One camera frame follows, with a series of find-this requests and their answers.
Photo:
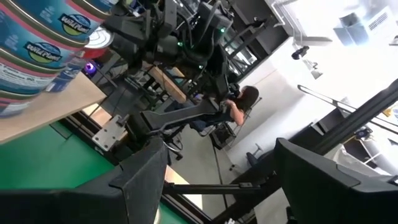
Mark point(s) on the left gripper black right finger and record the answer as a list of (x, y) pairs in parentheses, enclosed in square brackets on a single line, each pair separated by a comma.
[(342, 202)]

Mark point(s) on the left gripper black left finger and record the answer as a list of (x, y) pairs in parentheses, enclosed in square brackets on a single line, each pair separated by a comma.
[(93, 205)]

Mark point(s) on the black table frame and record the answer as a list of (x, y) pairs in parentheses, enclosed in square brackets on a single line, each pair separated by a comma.
[(342, 127)]

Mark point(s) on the blue red Wild Planet can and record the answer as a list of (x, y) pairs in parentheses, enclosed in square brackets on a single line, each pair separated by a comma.
[(62, 18), (12, 107), (18, 77), (99, 3), (31, 46)]

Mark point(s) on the green table mat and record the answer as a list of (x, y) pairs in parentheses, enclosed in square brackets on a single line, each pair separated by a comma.
[(46, 161)]

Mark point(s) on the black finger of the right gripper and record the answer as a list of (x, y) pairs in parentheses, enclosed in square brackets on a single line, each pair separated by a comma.
[(127, 53), (127, 27)]

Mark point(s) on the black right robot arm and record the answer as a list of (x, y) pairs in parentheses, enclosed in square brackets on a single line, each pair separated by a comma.
[(186, 113)]

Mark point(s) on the black storage rack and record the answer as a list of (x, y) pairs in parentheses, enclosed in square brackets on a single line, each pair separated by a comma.
[(267, 28)]

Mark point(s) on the person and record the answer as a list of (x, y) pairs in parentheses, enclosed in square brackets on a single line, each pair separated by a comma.
[(245, 96)]

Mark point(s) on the wooden shelf board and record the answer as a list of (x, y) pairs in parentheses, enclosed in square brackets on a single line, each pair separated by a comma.
[(46, 109)]

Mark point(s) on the red labelled fish can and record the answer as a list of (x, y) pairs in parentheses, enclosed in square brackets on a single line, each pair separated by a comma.
[(99, 37)]

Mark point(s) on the black office chair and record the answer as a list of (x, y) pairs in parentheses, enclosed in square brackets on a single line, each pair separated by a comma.
[(224, 137)]

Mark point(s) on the dark blue tuna can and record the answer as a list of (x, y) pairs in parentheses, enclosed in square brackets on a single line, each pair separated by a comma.
[(77, 67), (60, 84)]

